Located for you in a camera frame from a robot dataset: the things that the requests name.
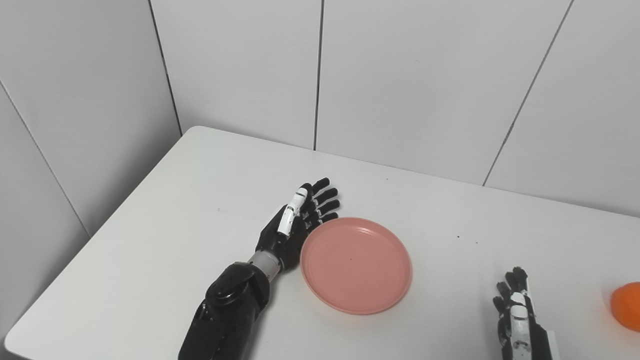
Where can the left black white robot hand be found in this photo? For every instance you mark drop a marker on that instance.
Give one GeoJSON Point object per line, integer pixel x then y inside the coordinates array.
{"type": "Point", "coordinates": [287, 235]}

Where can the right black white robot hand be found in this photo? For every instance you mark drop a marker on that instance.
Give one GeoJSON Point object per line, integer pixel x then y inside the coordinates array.
{"type": "Point", "coordinates": [522, 325]}

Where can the pink round plate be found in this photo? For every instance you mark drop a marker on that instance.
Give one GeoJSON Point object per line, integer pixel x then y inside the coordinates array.
{"type": "Point", "coordinates": [356, 265]}

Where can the orange fruit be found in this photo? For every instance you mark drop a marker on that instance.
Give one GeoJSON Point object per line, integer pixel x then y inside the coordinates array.
{"type": "Point", "coordinates": [627, 306]}

